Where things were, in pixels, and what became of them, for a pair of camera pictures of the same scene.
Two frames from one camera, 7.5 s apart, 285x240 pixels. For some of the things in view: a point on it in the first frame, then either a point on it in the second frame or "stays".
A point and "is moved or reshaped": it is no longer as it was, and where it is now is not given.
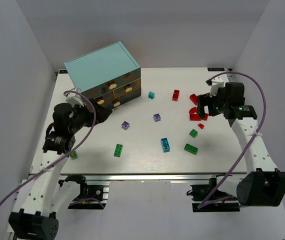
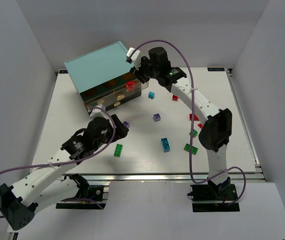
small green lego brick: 193,133 stays
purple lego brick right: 157,117 stays
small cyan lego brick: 151,95 stays
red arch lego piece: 194,116 -> 130,85
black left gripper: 92,114 -> 119,125
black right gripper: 209,105 -> 139,71
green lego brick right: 190,148 stays
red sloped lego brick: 194,98 is moved or reshaped
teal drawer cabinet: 110,75 stays
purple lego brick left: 125,125 stays
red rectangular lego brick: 176,95 stays
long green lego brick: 118,150 stays
